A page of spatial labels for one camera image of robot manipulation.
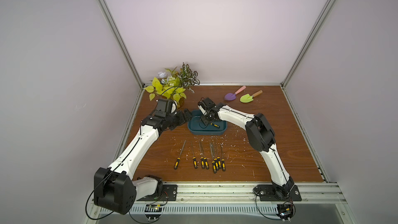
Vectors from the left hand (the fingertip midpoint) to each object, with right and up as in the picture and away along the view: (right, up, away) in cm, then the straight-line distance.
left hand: (189, 117), depth 80 cm
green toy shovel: (+40, +10, +33) cm, 52 cm away
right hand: (+9, -2, +19) cm, 21 cm away
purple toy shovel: (+29, +11, +33) cm, 45 cm away
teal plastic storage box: (+3, -9, +14) cm, 17 cm away
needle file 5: (+14, -24, +3) cm, 28 cm away
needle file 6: (+16, -26, -1) cm, 31 cm away
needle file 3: (+9, -24, +3) cm, 26 cm away
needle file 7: (+18, -25, +3) cm, 31 cm away
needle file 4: (+13, -25, +2) cm, 28 cm away
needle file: (+2, -24, +4) cm, 24 cm away
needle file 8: (+13, -7, +17) cm, 23 cm away
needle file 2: (+7, -23, +3) cm, 24 cm away
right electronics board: (+45, -42, -11) cm, 63 cm away
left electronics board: (-16, -42, -9) cm, 46 cm away
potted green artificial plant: (-12, +18, +16) cm, 27 cm away
